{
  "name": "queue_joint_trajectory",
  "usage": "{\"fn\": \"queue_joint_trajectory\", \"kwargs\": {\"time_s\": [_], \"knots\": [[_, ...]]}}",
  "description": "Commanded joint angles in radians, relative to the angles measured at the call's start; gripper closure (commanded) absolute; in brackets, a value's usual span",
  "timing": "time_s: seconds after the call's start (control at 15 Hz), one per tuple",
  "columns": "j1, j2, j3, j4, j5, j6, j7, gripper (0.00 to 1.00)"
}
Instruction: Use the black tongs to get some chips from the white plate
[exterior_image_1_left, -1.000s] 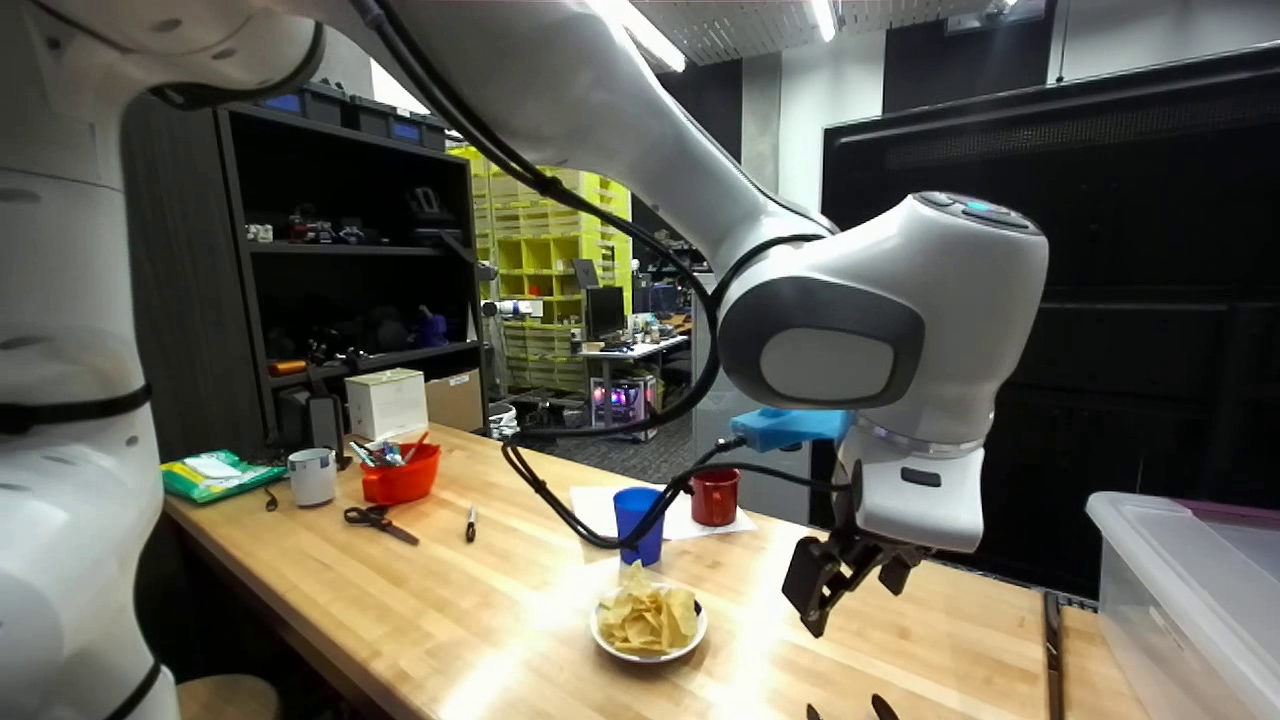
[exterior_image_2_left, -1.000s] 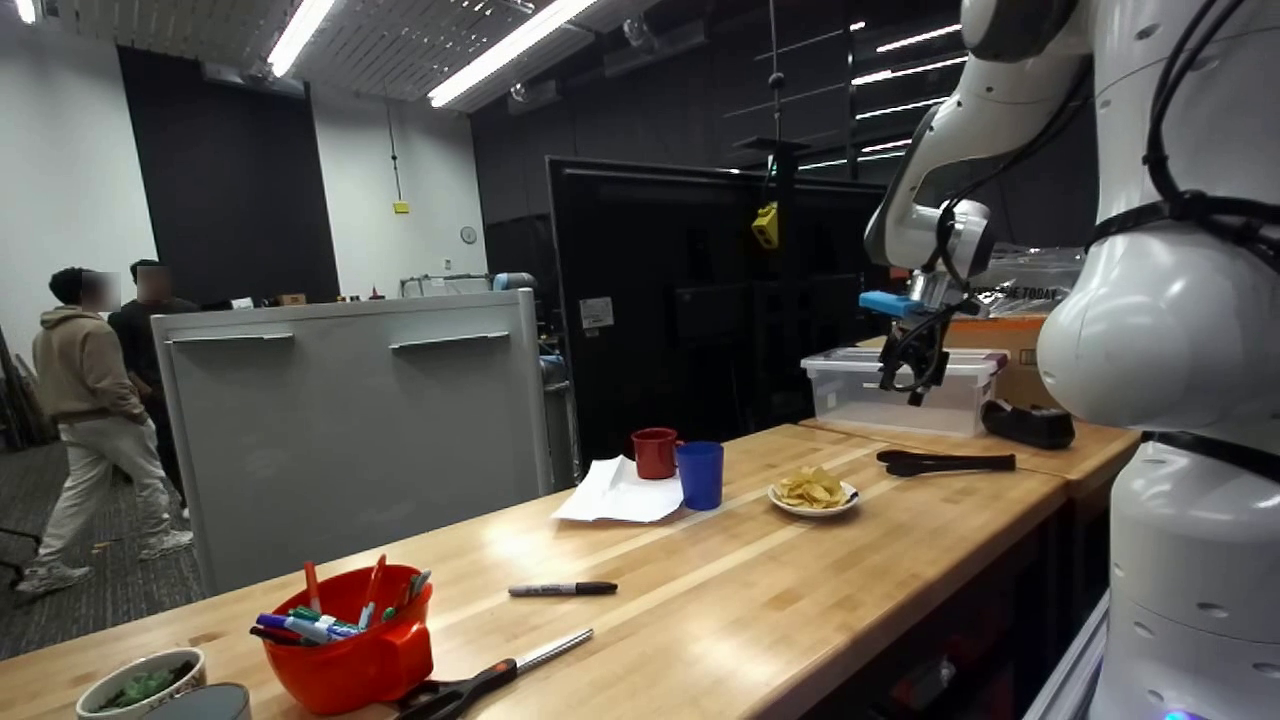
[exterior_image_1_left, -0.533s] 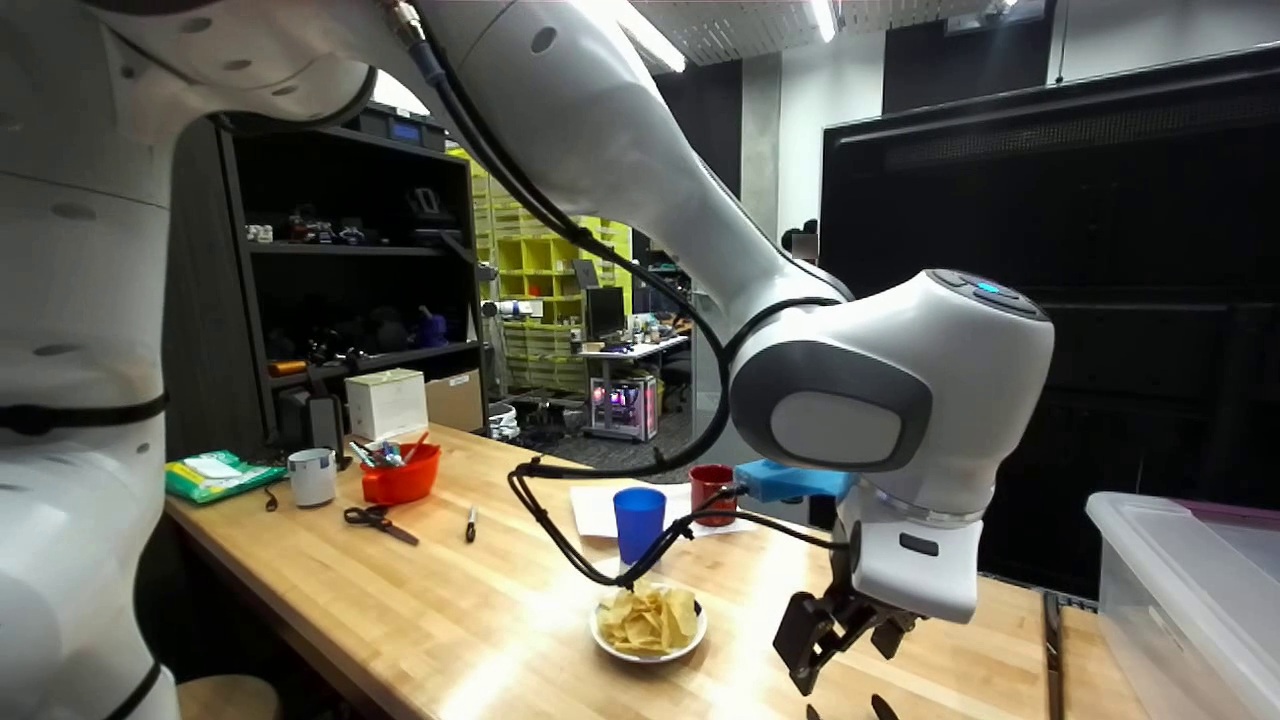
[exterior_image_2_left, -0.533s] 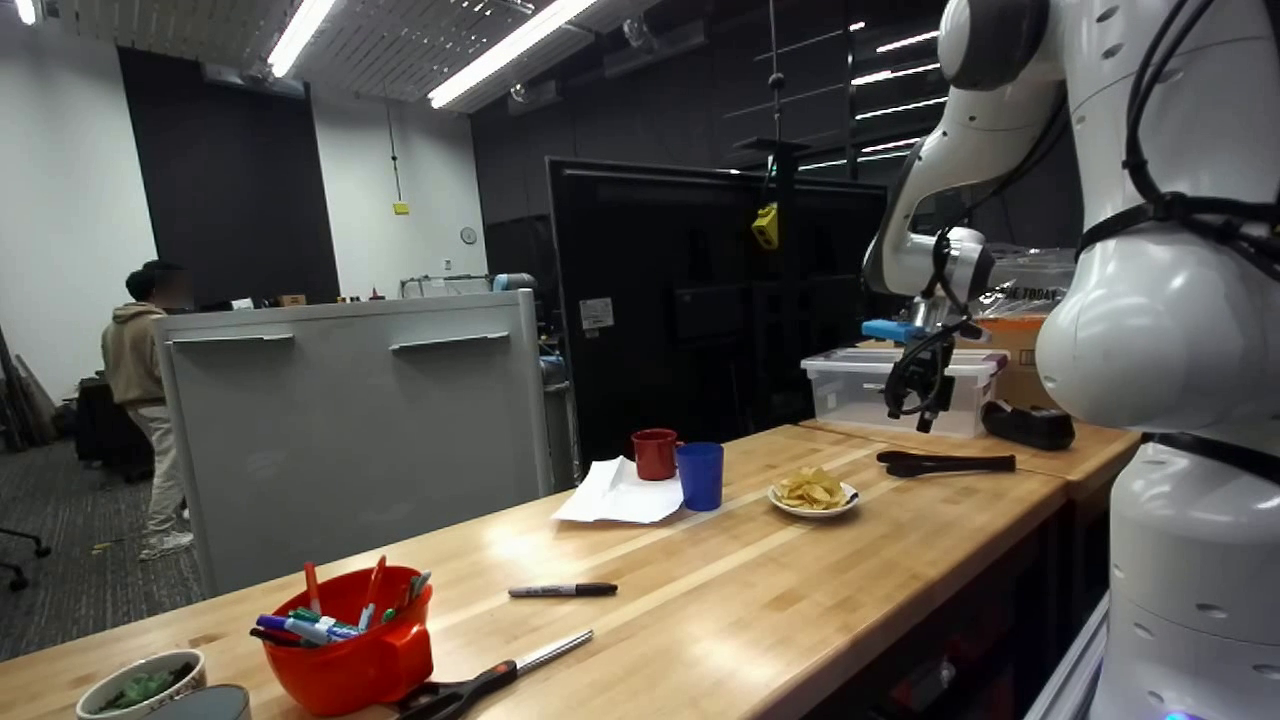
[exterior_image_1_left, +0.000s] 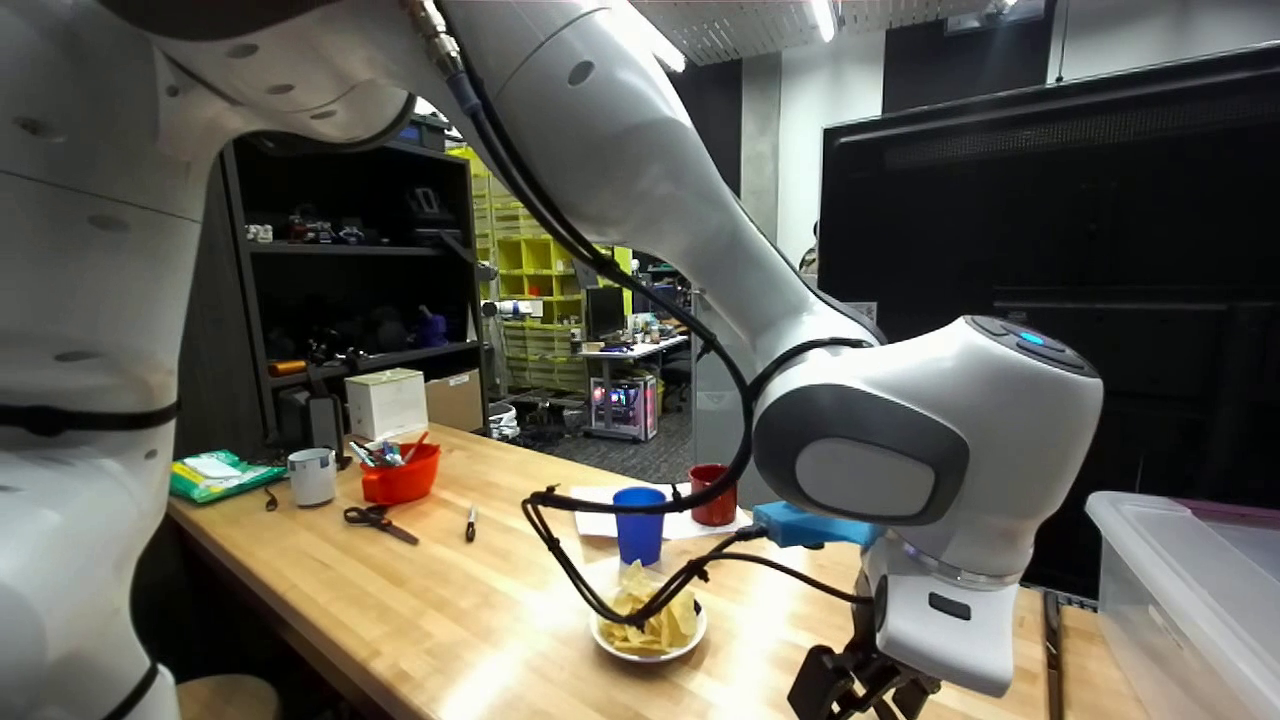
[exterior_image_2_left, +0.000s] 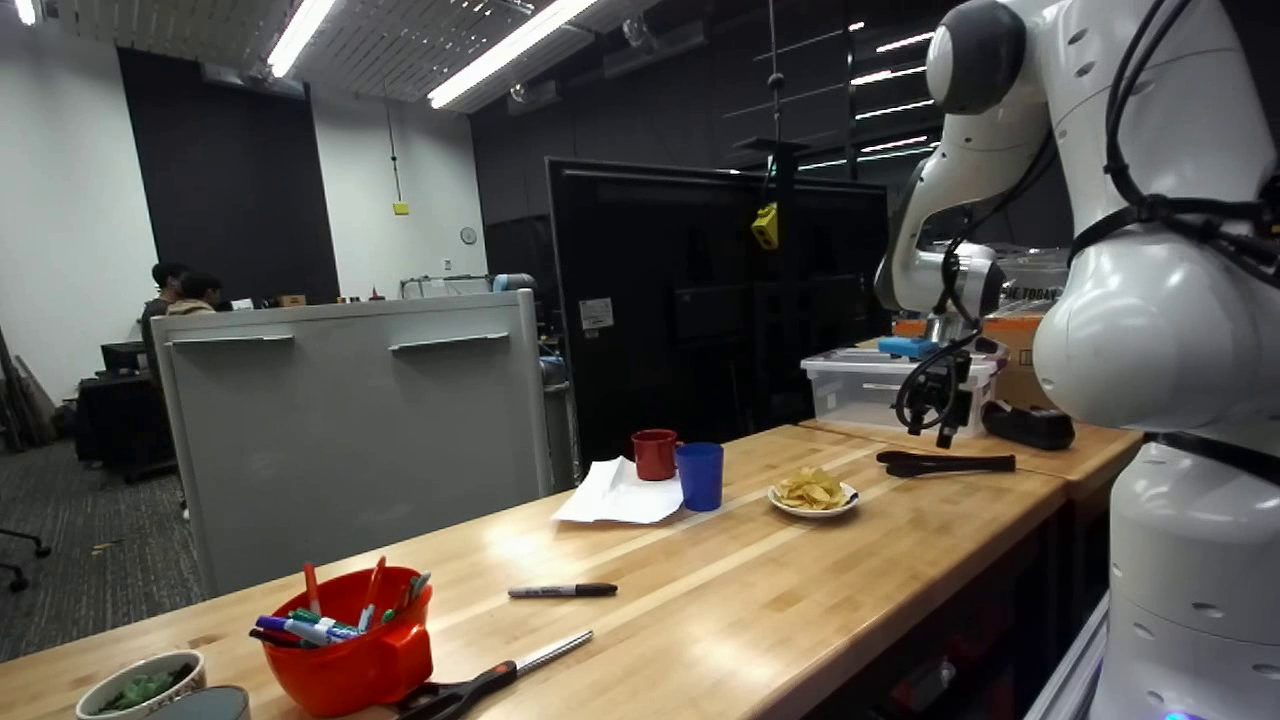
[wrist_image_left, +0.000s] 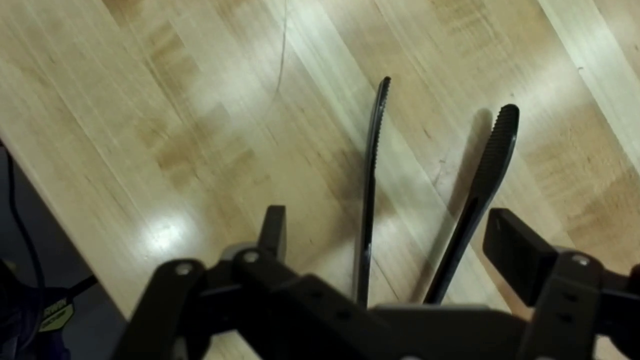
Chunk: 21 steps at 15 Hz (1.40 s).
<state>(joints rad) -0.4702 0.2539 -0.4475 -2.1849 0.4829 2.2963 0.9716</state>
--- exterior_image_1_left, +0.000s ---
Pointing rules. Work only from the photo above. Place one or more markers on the small cardboard box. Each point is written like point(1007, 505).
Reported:
point(458, 396)

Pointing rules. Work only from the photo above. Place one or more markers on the white box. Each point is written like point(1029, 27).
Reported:
point(386, 406)

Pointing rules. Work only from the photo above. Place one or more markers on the blue plastic cup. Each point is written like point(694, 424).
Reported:
point(642, 520)

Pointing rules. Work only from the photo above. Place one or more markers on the short ceiling light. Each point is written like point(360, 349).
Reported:
point(822, 17)

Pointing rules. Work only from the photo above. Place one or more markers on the clear plastic storage bin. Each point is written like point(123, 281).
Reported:
point(1184, 603)

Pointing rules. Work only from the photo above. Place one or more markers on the red bucket with tools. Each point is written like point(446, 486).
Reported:
point(401, 482)

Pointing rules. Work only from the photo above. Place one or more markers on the green wipes packet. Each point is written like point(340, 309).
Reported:
point(221, 479)

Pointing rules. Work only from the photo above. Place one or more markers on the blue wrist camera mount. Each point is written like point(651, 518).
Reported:
point(813, 527)

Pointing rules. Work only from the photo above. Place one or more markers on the large black monitor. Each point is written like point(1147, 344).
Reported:
point(1066, 267)

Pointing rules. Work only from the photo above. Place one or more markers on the black shelf unit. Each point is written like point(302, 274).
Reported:
point(344, 281)

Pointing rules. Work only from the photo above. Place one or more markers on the red plastic cup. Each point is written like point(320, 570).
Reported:
point(716, 498)

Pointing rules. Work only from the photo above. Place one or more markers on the white paper napkin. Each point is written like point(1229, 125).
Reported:
point(595, 520)

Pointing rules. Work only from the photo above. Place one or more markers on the yellow bin rack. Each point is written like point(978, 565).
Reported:
point(532, 292)

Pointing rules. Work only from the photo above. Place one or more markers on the small computer monitor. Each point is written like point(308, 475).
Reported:
point(606, 309)

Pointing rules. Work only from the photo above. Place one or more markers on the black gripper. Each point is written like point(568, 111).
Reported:
point(878, 660)

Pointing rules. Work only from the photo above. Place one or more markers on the yellow tortilla chips pile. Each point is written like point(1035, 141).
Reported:
point(646, 621)

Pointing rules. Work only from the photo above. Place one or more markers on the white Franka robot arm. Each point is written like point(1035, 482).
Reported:
point(642, 163)

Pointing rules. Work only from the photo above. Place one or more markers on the cluttered background desk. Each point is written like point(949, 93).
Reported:
point(633, 353)

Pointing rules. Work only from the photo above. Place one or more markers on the bowl of yellow food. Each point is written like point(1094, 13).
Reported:
point(651, 655)

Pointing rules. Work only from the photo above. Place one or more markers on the tan round stool seat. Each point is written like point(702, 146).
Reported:
point(230, 700)

